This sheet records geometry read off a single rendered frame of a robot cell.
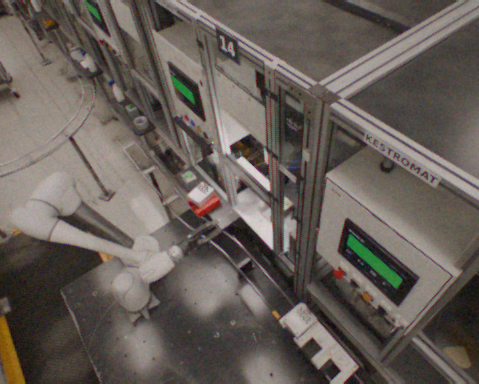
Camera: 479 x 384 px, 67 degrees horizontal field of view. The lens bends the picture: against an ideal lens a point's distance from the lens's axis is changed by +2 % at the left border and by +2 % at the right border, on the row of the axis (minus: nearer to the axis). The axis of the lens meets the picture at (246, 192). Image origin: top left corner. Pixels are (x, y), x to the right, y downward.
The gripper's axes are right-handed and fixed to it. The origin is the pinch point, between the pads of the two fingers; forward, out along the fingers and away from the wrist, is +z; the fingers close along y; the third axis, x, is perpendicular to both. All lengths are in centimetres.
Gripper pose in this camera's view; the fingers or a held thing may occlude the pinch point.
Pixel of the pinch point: (214, 227)
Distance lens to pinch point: 179.6
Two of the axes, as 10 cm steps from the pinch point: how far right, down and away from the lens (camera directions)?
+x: -6.1, -5.9, 5.3
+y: -0.8, -6.2, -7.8
